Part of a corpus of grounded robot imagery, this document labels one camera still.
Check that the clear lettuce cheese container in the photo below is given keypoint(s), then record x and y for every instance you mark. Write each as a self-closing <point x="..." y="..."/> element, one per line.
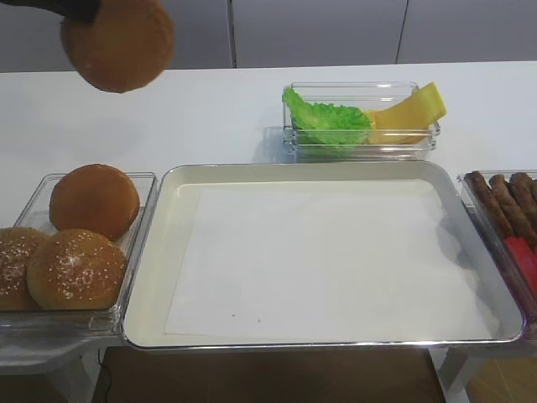
<point x="367" y="96"/>

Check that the clear patty tomato container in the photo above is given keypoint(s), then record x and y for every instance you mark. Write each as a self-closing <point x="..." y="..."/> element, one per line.
<point x="506" y="264"/>

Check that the plain bottom bun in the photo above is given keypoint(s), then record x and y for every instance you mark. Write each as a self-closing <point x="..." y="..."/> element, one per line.
<point x="96" y="197"/>
<point x="127" y="46"/>

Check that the green lettuce leaf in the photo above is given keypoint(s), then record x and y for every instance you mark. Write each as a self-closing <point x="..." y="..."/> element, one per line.
<point x="326" y="123"/>

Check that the brown meat patty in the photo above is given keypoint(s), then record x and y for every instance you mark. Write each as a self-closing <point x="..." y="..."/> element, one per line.
<point x="533" y="188"/>
<point x="505" y="197"/>
<point x="489" y="204"/>
<point x="521" y="185"/>

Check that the sesame top bun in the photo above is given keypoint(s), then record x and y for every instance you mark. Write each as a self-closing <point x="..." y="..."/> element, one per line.
<point x="76" y="269"/>
<point x="17" y="245"/>

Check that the metal baking tray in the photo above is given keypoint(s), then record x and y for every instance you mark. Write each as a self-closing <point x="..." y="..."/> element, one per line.
<point x="166" y="242"/>

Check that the yellow cheese slice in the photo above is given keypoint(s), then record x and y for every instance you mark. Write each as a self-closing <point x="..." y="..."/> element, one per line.
<point x="398" y="136"/>
<point x="418" y="111"/>

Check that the white paper sheet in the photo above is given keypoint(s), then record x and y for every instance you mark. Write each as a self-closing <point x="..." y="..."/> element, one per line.
<point x="370" y="265"/>

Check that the red tomato slice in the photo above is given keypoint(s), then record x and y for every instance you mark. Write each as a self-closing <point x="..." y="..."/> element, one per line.
<point x="521" y="253"/>
<point x="532" y="279"/>

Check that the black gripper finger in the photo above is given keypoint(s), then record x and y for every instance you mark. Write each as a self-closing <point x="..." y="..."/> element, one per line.
<point x="84" y="11"/>

